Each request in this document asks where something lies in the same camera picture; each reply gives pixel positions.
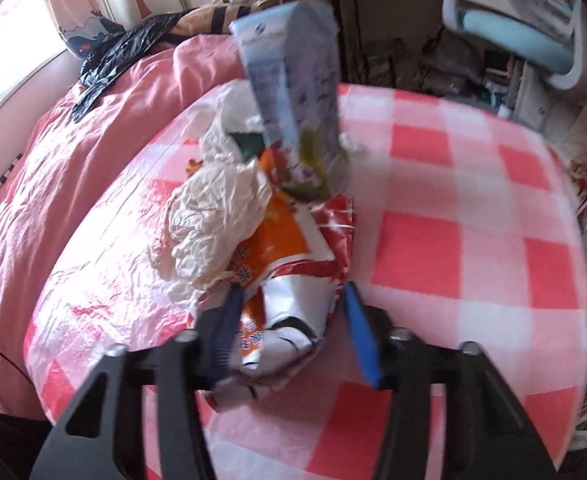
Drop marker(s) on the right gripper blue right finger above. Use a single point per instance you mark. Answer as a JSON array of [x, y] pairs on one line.
[[366, 326]]

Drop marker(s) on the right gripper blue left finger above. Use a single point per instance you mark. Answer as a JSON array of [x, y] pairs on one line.
[[223, 335]]

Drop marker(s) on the orange white snack bag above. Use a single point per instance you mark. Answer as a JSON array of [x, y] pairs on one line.
[[292, 270]]

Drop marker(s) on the white tissue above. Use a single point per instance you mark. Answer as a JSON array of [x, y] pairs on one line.
[[205, 219]]

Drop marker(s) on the white paper wad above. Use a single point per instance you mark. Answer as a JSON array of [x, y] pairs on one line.
[[234, 131]]

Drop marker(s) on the small orange wrapper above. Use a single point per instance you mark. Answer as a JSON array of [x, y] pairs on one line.
[[193, 166]]

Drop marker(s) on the pink bed duvet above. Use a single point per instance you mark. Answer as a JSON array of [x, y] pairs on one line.
[[67, 168]]

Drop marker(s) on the blue milk carton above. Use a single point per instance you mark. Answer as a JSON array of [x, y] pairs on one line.
[[291, 58]]

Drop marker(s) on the black plastic bag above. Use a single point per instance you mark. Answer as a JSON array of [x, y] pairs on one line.
[[114, 56]]

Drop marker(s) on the striped beige pillow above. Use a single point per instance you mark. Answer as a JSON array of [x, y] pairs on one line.
[[211, 20]]

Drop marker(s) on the grey blue office chair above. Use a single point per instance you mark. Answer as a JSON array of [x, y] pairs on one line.
[[551, 35]]

